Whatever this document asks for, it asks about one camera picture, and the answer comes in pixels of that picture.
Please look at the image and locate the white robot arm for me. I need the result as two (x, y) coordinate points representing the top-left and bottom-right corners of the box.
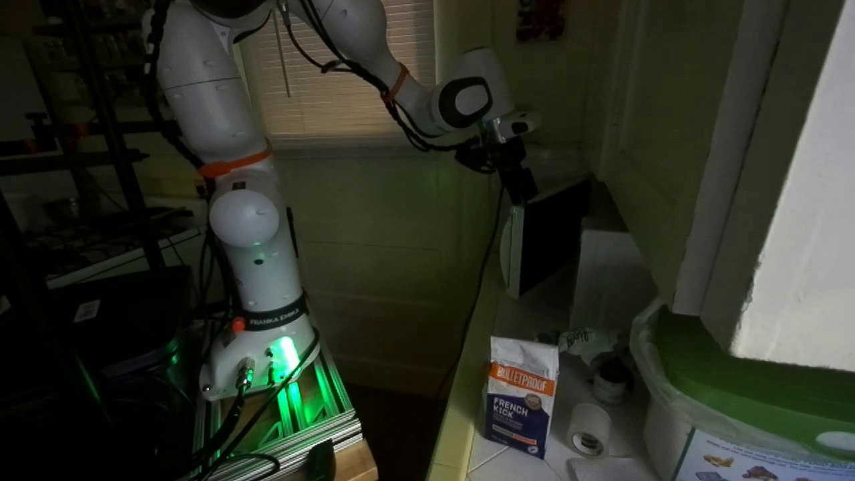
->
(145, 0), (535, 400)

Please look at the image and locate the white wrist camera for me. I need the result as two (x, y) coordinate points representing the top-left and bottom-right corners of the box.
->
(491, 111), (537, 144)

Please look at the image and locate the dark red wall decoration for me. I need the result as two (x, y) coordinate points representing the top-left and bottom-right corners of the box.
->
(517, 0), (567, 42)

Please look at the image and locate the window blind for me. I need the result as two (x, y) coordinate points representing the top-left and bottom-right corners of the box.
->
(239, 0), (435, 144)

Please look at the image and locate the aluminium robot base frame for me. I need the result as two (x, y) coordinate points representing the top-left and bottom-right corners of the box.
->
(183, 348), (380, 481)

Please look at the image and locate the dark small cup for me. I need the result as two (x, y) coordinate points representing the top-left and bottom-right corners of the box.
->
(590, 357), (633, 403)

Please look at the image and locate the black equipment rack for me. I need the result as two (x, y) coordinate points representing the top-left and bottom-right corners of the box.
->
(5, 0), (196, 481)

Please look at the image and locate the white tape roll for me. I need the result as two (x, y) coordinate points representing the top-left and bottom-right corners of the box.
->
(569, 403), (612, 458)

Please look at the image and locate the black microwave door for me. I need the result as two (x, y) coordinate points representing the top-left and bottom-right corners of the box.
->
(499, 178), (590, 296)

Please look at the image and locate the green lidded white bucket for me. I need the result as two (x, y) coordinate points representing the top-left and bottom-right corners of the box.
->
(632, 301), (855, 481)

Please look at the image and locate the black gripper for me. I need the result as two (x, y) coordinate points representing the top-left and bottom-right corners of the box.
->
(454, 140), (537, 205)

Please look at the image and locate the white blue coffee bag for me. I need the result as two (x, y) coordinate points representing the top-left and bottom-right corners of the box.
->
(485, 336), (558, 459)

